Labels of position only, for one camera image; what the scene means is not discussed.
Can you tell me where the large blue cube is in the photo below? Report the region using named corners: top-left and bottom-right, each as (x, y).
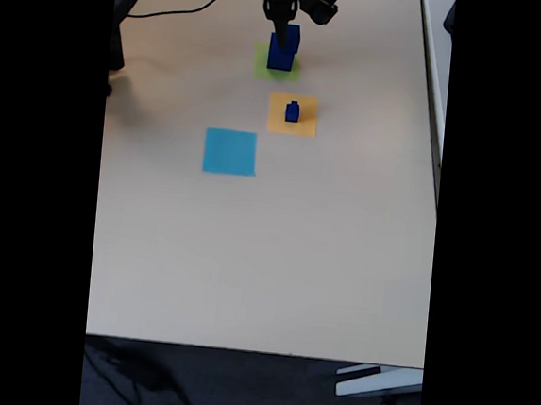
top-left (269, 22), bottom-right (303, 59)

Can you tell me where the largest blue cube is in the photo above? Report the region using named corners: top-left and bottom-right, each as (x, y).
top-left (266, 41), bottom-right (297, 74)

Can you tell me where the green paper square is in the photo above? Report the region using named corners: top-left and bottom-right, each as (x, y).
top-left (252, 42), bottom-right (303, 84)

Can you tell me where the orange paper square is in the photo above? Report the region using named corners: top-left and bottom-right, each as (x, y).
top-left (265, 90), bottom-right (321, 139)

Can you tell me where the blue paper square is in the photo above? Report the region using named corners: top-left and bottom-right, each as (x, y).
top-left (201, 127), bottom-right (260, 178)

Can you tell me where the white adjacent table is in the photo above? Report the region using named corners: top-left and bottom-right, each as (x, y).
top-left (401, 0), bottom-right (457, 211)

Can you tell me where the dark object on adjacent table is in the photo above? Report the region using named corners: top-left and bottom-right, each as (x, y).
top-left (442, 0), bottom-right (457, 38)

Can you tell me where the white table foot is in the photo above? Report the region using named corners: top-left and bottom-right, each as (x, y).
top-left (333, 360), bottom-right (425, 405)

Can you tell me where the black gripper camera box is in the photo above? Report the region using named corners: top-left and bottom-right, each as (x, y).
top-left (297, 0), bottom-right (340, 27)

